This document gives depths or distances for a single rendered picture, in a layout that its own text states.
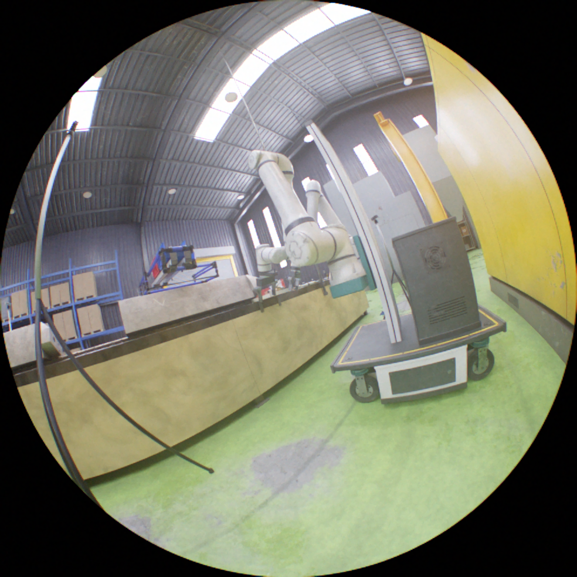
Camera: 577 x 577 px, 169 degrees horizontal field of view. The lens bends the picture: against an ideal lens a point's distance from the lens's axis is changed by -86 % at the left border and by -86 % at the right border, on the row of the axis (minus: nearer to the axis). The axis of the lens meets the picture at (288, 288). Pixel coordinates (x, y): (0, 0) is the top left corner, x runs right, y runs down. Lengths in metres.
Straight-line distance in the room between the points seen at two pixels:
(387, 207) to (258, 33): 8.31
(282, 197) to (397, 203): 5.94
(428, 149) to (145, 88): 10.81
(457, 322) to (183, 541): 1.46
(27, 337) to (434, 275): 2.09
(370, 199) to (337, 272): 7.36
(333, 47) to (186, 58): 5.74
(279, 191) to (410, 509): 1.36
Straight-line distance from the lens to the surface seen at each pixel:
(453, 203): 8.39
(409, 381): 1.02
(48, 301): 11.29
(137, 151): 10.57
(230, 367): 1.38
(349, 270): 0.91
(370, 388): 1.18
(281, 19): 9.39
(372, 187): 8.29
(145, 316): 1.24
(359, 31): 10.37
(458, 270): 0.97
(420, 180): 4.39
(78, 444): 1.44
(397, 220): 6.58
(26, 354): 1.44
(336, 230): 0.94
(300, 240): 0.79
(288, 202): 0.91
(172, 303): 1.28
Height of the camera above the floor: 0.75
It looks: 2 degrees up
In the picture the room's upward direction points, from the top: 18 degrees counter-clockwise
